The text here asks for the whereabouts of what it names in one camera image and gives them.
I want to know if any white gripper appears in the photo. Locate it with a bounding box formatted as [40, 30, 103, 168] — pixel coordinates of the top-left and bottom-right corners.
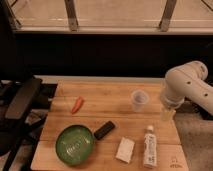
[160, 85, 183, 121]

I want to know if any green ceramic bowl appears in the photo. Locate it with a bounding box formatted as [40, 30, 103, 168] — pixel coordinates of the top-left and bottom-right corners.
[55, 125, 95, 166]

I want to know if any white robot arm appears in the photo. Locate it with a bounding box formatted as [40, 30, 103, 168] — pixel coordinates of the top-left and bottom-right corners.
[160, 61, 213, 121]

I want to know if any clear plastic cup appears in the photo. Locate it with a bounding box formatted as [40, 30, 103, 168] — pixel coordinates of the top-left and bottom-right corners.
[131, 90, 149, 112]

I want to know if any white tube bottle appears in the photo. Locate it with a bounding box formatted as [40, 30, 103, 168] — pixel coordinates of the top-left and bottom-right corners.
[143, 125, 157, 168]

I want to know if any white sponge block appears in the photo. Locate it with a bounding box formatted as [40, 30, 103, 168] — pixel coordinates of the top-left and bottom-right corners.
[116, 137, 135, 163]

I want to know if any black rectangular block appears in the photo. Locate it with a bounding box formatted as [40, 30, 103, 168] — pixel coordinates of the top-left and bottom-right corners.
[94, 121, 115, 140]

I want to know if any orange carrot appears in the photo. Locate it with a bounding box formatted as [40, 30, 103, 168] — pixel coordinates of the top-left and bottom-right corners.
[71, 97, 84, 114]

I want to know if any black office chair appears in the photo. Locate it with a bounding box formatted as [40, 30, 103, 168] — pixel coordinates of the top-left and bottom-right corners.
[0, 78, 43, 171]

